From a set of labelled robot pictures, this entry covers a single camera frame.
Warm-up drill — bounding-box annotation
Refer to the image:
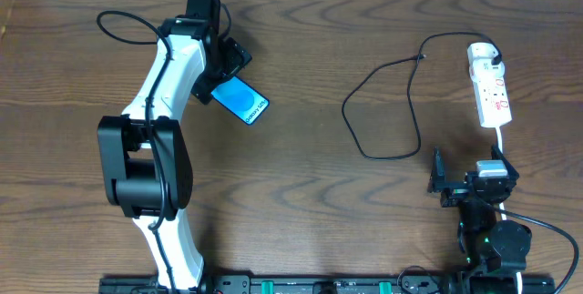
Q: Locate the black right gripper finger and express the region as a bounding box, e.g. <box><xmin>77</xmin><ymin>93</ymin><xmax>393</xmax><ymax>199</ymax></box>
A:
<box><xmin>427</xmin><ymin>147</ymin><xmax>465</xmax><ymax>193</ymax></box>
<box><xmin>491</xmin><ymin>145</ymin><xmax>519</xmax><ymax>180</ymax></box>

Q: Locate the blue Galaxy smartphone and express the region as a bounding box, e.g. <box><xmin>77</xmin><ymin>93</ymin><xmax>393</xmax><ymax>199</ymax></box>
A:
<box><xmin>211</xmin><ymin>76</ymin><xmax>270</xmax><ymax>126</ymax></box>

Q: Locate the black charging cable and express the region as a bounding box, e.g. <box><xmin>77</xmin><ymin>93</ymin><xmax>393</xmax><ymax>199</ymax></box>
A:
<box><xmin>341</xmin><ymin>31</ymin><xmax>504</xmax><ymax>162</ymax></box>

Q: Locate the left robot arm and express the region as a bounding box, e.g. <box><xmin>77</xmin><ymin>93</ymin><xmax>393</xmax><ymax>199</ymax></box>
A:
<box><xmin>97</xmin><ymin>0</ymin><xmax>251</xmax><ymax>293</ymax></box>

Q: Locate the white charger adapter plug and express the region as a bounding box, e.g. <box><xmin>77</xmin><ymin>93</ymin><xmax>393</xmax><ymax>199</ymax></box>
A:
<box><xmin>467</xmin><ymin>42</ymin><xmax>506</xmax><ymax>83</ymax></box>

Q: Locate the white power strip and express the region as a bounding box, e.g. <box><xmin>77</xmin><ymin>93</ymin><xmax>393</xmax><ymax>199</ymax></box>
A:
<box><xmin>469</xmin><ymin>60</ymin><xmax>512</xmax><ymax>128</ymax></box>

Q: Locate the white power strip cord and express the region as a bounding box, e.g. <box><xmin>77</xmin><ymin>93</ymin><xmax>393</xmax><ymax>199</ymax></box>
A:
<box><xmin>495</xmin><ymin>125</ymin><xmax>524</xmax><ymax>294</ymax></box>

